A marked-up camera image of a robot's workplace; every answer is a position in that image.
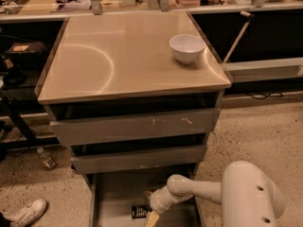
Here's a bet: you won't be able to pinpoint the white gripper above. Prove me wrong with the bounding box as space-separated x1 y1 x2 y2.
143 187 172 227

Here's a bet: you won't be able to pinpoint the white sneaker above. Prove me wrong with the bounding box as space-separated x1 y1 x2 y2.
7 199 48 227

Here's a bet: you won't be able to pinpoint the plastic water bottle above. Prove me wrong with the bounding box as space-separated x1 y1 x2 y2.
37 147 57 169

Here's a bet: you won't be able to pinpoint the black bag with label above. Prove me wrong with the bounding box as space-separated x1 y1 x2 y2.
4 42 48 70

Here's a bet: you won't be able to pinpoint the grey drawer cabinet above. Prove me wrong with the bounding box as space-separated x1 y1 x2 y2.
34 10 234 227

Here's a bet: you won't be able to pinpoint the white bowl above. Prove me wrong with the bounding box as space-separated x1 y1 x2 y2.
169 34 206 64

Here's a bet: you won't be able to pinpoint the grey top drawer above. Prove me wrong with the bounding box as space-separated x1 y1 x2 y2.
50 108 220 146

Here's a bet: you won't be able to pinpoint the black metal stand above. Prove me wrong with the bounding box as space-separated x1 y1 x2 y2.
0 93 59 149

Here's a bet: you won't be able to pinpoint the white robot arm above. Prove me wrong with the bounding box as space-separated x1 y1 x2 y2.
144 161 285 227

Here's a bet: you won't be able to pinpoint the black cable on floor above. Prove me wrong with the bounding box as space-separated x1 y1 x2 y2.
245 91 284 100

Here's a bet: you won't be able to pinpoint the black rxbar chocolate bar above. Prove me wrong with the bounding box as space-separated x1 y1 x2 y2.
131 205 151 219

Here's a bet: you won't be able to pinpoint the grey open bottom drawer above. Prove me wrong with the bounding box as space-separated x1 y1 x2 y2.
89 165 203 227

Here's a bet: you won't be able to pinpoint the black headphones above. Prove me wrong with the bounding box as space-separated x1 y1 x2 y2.
1 54 27 86

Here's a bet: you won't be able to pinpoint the grey middle drawer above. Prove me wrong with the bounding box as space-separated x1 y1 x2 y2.
71 145 206 174

